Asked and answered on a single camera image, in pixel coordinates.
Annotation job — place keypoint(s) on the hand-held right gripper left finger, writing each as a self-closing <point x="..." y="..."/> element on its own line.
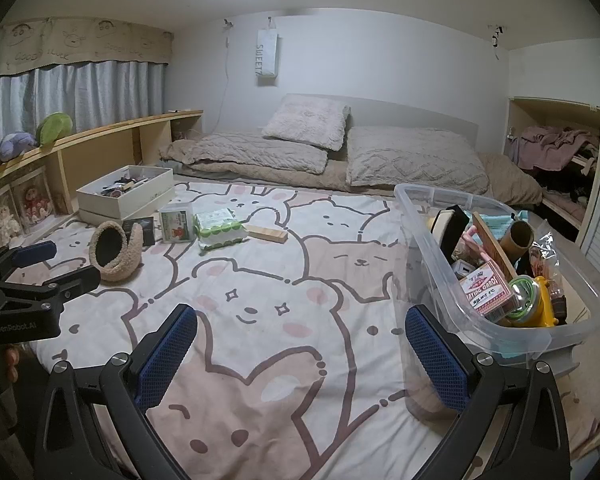
<point x="170" y="355"/>

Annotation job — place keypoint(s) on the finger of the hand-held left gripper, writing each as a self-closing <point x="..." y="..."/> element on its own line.
<point x="72" y="282"/>
<point x="35" y="254"/>

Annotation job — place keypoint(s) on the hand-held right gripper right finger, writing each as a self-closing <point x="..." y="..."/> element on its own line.
<point x="435" y="360"/>

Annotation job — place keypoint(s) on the black charger box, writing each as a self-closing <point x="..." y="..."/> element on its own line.
<point x="142" y="230"/>

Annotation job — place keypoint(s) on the clear plastic storage container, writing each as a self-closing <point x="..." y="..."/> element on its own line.
<point x="430" y="270"/>

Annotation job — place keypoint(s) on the clear plastic box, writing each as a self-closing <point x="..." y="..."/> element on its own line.
<point x="177" y="225"/>

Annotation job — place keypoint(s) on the person's left hand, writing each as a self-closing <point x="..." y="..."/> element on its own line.
<point x="12" y="358"/>

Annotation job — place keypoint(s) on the display case with white doll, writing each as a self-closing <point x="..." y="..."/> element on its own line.
<point x="5" y="220"/>

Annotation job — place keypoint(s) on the display case with red doll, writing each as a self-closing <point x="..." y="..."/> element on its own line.
<point x="32" y="200"/>

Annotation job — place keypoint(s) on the beige fluffy pouch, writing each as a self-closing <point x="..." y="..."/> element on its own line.
<point x="125" y="262"/>

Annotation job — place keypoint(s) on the red playing cards box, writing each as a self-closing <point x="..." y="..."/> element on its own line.
<point x="485" y="290"/>

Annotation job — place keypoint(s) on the white cardboard box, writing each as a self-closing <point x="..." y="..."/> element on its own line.
<point x="125" y="202"/>

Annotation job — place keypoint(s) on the printed bed sheet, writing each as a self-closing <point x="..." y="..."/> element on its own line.
<point x="260" y="310"/>

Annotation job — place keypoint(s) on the pile of small accessories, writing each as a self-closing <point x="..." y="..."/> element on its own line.
<point x="120" y="184"/>

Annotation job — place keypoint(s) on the purple plush toy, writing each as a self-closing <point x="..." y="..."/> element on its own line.
<point x="15" y="146"/>

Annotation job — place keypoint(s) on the green round tin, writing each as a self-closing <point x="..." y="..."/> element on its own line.
<point x="525" y="295"/>

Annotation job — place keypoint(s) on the pink plastic item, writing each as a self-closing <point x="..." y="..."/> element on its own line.
<point x="471" y="245"/>

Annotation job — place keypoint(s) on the yellow plastic toy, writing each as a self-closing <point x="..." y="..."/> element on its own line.
<point x="547" y="310"/>

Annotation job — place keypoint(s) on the black upright box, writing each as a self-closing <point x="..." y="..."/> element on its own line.
<point x="452" y="235"/>

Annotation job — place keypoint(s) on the green plush toy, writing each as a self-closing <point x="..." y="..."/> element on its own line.
<point x="55" y="127"/>

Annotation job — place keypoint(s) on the brown wooden board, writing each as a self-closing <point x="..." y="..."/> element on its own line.
<point x="490" y="242"/>

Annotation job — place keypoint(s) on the wooden shelf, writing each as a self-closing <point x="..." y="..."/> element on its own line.
<point x="105" y="135"/>

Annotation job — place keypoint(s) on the green tissue pack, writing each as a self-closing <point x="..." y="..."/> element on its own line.
<point x="220" y="225"/>

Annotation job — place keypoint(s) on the cream round item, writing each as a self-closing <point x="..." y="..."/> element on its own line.
<point x="440" y="220"/>

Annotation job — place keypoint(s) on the cardboard tube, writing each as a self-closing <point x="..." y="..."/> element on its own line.
<point x="517" y="240"/>

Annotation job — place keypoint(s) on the clear snack bag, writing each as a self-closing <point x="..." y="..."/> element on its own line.
<point x="545" y="255"/>

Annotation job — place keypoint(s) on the wooden block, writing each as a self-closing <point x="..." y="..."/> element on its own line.
<point x="265" y="233"/>

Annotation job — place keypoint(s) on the pale blue curtain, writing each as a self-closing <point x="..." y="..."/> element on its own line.
<point x="90" y="95"/>

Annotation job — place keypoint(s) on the wide beige knitted pillow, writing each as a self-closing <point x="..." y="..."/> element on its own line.
<point x="410" y="160"/>

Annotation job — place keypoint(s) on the beige printed valance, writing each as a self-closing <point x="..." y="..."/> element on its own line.
<point x="80" y="42"/>

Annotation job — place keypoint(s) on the long beige knitted pillow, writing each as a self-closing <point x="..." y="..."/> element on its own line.
<point x="260" y="152"/>

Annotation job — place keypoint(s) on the dark clothes pile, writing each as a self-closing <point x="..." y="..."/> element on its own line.
<point x="565" y="180"/>

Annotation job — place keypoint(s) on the grey headboard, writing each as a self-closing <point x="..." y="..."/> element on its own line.
<point x="405" y="117"/>

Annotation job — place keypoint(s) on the pink clothes pile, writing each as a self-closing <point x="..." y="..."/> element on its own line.
<point x="550" y="142"/>

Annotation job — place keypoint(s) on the white fluffy pillow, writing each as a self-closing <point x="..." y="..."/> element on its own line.
<point x="305" y="122"/>

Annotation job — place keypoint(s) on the white hanging bag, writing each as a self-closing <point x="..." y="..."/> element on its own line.
<point x="268" y="55"/>

